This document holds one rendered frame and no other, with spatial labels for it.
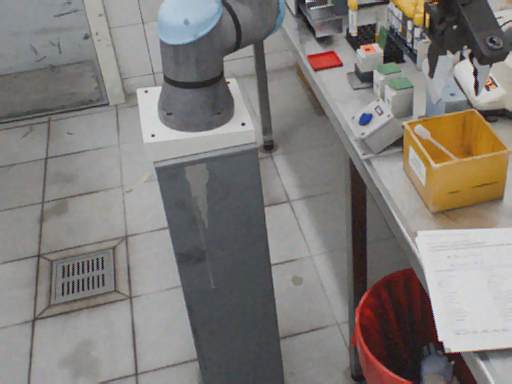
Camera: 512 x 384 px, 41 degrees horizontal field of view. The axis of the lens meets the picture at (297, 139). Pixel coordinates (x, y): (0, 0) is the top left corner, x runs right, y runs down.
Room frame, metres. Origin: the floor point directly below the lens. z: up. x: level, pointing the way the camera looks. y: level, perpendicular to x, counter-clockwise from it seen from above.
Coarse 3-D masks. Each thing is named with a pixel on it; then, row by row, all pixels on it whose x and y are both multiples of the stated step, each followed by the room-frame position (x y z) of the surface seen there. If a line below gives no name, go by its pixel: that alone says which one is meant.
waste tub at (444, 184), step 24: (432, 120) 0.98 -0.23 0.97; (456, 120) 0.98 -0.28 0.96; (480, 120) 0.96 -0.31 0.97; (408, 144) 0.95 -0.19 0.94; (432, 144) 0.98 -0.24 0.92; (456, 144) 0.99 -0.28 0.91; (480, 144) 0.96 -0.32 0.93; (504, 144) 0.88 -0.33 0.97; (408, 168) 0.94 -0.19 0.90; (432, 168) 0.85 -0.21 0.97; (456, 168) 0.85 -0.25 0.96; (480, 168) 0.86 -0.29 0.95; (504, 168) 0.87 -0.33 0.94; (432, 192) 0.84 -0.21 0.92; (456, 192) 0.85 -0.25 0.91; (480, 192) 0.86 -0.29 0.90; (504, 192) 0.87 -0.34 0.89
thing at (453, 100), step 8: (448, 88) 1.07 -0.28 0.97; (456, 88) 1.07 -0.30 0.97; (448, 96) 1.04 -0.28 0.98; (456, 96) 1.04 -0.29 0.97; (464, 96) 1.04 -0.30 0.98; (432, 104) 1.09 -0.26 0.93; (440, 104) 1.05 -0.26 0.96; (448, 104) 1.02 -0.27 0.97; (456, 104) 1.03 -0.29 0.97; (464, 104) 1.03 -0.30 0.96; (432, 112) 1.08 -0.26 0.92; (440, 112) 1.04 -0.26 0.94; (448, 112) 1.02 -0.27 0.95
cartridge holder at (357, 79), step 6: (354, 66) 1.31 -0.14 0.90; (348, 72) 1.31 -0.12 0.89; (354, 72) 1.31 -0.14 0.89; (360, 72) 1.27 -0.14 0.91; (366, 72) 1.26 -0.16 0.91; (372, 72) 1.27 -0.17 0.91; (348, 78) 1.29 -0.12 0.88; (354, 78) 1.28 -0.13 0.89; (360, 78) 1.26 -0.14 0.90; (366, 78) 1.26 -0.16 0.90; (372, 78) 1.27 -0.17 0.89; (354, 84) 1.26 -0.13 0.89; (360, 84) 1.26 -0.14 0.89; (366, 84) 1.26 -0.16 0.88; (372, 84) 1.26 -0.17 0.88
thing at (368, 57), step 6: (360, 48) 1.30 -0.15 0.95; (366, 48) 1.29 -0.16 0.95; (372, 48) 1.29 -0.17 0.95; (378, 48) 1.29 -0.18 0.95; (360, 54) 1.28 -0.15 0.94; (366, 54) 1.27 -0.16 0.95; (372, 54) 1.27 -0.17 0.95; (378, 54) 1.27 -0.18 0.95; (360, 60) 1.28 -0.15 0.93; (366, 60) 1.27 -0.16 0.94; (372, 60) 1.27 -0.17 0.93; (378, 60) 1.27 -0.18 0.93; (360, 66) 1.28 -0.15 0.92; (366, 66) 1.27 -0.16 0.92; (372, 66) 1.27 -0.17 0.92
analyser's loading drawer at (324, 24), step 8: (304, 0) 1.66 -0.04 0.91; (312, 0) 1.58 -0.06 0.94; (320, 0) 1.59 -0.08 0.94; (304, 8) 1.61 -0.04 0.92; (312, 8) 1.53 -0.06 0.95; (320, 8) 1.54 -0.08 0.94; (328, 8) 1.54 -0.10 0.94; (312, 16) 1.53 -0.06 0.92; (320, 16) 1.54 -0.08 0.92; (328, 16) 1.54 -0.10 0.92; (312, 24) 1.51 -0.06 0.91; (320, 24) 1.48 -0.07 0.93; (328, 24) 1.49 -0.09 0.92; (336, 24) 1.49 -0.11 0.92; (320, 32) 1.48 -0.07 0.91; (328, 32) 1.49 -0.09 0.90; (336, 32) 1.49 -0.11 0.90
